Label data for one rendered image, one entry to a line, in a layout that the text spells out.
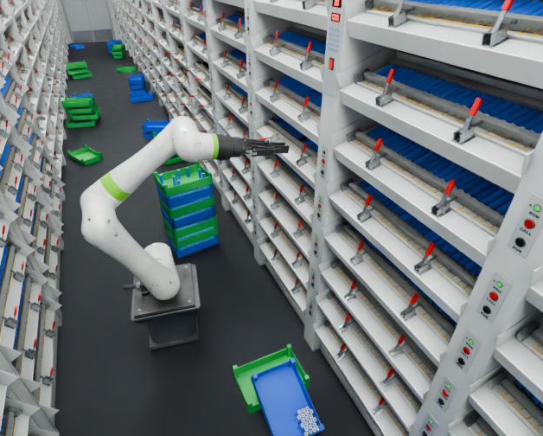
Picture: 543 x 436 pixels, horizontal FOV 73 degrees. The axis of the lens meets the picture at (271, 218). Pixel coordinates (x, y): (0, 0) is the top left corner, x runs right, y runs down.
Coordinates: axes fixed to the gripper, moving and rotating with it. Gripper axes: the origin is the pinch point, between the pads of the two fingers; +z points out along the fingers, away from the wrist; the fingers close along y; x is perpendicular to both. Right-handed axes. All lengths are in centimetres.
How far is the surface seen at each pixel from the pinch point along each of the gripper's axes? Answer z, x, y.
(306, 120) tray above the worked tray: 8.9, 11.7, 1.4
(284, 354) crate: 13, -100, 22
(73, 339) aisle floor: -81, -121, -32
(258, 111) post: 9.5, 1.2, -44.8
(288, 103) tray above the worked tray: 10.6, 12.7, -18.3
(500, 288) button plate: 7, 6, 91
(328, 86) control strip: 2.4, 28.3, 19.6
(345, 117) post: 7.9, 20.6, 25.2
